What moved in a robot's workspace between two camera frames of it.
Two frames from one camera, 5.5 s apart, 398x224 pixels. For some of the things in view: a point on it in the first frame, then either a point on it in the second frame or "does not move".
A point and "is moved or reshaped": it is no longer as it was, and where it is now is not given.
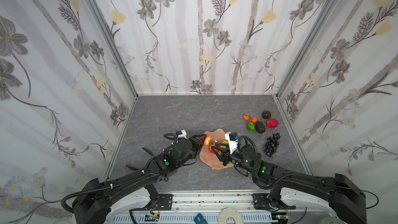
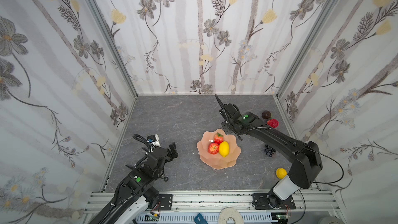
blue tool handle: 202,220 does not move
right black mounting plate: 260,203 does not move
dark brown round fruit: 266,114 does not move
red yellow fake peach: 208,139 is moved or reshaped
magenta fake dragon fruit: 272,123 does not move
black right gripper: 222,152 → 226,112
